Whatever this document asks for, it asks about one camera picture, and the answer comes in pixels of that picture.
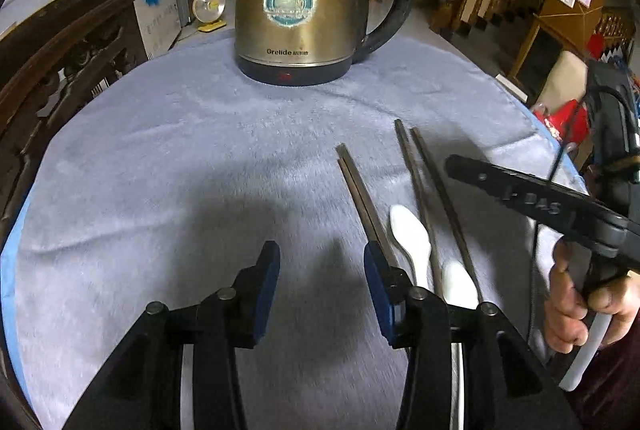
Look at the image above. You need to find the dark chopstick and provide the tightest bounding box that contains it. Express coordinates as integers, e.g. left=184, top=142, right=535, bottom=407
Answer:
left=335, top=143, right=399, bottom=267
left=410, top=127, right=484, bottom=302
left=337, top=157, right=378, bottom=242
left=394, top=118, right=444, bottom=297

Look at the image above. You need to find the white plastic spoon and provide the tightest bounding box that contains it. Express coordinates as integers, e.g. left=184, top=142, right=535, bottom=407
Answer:
left=390, top=204, right=432, bottom=289
left=442, top=261, right=480, bottom=310

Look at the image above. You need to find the red plastic child chair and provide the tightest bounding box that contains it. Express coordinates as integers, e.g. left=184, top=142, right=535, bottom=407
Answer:
left=533, top=100, right=589, bottom=145

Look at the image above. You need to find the small electric heater fan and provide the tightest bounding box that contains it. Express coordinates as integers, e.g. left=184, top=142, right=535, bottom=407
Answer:
left=192, top=0, right=227, bottom=33

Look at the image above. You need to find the person's right hand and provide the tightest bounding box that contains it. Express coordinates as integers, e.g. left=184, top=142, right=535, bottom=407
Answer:
left=544, top=239, right=639, bottom=354

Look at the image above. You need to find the grey towel table cover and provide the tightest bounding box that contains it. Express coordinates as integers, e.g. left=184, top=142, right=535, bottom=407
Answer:
left=14, top=32, right=582, bottom=429

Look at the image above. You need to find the dark carved wooden sideboard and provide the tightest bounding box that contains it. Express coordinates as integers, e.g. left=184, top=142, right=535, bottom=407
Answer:
left=1, top=0, right=148, bottom=237

